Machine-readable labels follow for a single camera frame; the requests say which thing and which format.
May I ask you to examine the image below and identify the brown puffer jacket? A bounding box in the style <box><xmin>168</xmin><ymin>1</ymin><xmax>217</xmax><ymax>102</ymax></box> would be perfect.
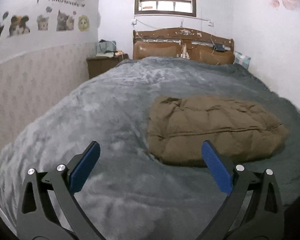
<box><xmin>147</xmin><ymin>95</ymin><xmax>289</xmax><ymax>166</ymax></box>

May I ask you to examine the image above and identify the teal folded clothes pile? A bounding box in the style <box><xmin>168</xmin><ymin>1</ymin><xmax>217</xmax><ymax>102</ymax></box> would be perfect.
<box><xmin>96</xmin><ymin>40</ymin><xmax>117</xmax><ymax>58</ymax></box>

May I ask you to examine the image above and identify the grey plush bed blanket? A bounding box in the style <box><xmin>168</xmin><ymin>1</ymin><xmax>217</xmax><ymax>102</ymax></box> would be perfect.
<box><xmin>0</xmin><ymin>57</ymin><xmax>300</xmax><ymax>239</ymax></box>

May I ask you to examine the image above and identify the brown wooden nightstand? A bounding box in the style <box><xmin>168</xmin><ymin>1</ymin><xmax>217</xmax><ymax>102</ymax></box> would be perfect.
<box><xmin>86</xmin><ymin>54</ymin><xmax>129</xmax><ymax>79</ymax></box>

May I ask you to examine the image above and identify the black device on headboard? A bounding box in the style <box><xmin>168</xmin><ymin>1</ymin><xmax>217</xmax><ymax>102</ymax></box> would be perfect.
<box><xmin>213</xmin><ymin>43</ymin><xmax>226</xmax><ymax>53</ymax></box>

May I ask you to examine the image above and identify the brown wooden headboard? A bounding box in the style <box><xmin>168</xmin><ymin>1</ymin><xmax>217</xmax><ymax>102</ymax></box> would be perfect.
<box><xmin>133</xmin><ymin>27</ymin><xmax>235</xmax><ymax>66</ymax></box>

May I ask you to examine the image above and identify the yellow flower cat sticker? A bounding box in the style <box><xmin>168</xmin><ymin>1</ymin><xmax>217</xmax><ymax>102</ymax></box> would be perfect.
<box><xmin>78</xmin><ymin>15</ymin><xmax>90</xmax><ymax>31</ymax></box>

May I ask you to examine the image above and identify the calico cat wall sticker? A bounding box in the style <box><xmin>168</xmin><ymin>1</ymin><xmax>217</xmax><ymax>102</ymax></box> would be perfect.
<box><xmin>9</xmin><ymin>15</ymin><xmax>30</xmax><ymax>37</ymax></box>

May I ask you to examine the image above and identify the grey cats wall sticker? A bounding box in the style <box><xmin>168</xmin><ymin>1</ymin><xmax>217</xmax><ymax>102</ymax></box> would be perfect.
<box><xmin>56</xmin><ymin>10</ymin><xmax>75</xmax><ymax>31</ymax></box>

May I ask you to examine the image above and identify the tabby kitten wall sticker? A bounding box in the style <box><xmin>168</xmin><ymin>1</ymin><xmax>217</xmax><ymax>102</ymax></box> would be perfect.
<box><xmin>37</xmin><ymin>15</ymin><xmax>49</xmax><ymax>31</ymax></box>

